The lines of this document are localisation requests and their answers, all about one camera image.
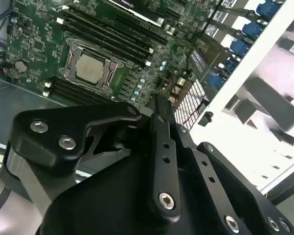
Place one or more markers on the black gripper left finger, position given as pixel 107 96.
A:
pixel 51 127

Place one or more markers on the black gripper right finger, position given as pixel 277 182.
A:
pixel 205 170

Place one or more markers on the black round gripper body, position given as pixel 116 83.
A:
pixel 100 208

